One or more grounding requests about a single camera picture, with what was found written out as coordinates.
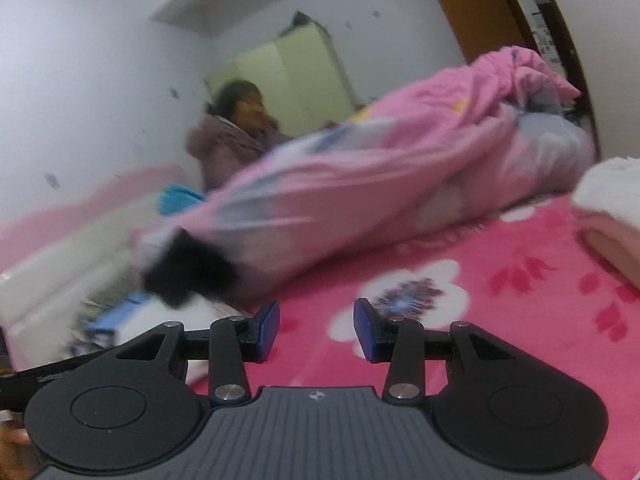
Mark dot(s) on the pink floral fleece blanket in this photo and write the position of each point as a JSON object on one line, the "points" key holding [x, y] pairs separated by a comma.
{"points": [[500, 285]]}

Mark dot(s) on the white garment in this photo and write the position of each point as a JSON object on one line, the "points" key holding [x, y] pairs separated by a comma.
{"points": [[200, 310]]}

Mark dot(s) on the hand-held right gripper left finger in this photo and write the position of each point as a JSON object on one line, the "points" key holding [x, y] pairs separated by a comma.
{"points": [[269, 332]]}

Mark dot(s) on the blue garment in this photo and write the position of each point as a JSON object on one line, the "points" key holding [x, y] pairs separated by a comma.
{"points": [[115, 317]]}

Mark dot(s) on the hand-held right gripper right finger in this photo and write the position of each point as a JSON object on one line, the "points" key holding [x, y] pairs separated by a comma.
{"points": [[365, 332]]}

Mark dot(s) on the pink floral quilt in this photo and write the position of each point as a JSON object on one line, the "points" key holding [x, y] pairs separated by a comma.
{"points": [[350, 185]]}

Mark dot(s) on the wood framed mirror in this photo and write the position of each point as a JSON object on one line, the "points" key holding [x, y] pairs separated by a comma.
{"points": [[550, 20]]}

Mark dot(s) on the wooden door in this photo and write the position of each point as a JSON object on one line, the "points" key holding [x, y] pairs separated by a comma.
{"points": [[470, 5]]}

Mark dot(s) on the pale yellow wardrobe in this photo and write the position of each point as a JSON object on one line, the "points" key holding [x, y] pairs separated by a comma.
{"points": [[300, 75]]}

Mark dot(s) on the person's left hand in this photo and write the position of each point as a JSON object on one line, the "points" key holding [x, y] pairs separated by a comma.
{"points": [[12, 437]]}

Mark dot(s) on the black garment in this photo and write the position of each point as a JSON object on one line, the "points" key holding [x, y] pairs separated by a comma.
{"points": [[190, 270]]}

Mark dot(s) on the folded cream fleece garment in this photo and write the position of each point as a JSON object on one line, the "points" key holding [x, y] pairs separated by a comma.
{"points": [[610, 210]]}

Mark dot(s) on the teal cloth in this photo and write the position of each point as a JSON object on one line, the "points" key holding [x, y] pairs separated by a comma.
{"points": [[177, 200]]}

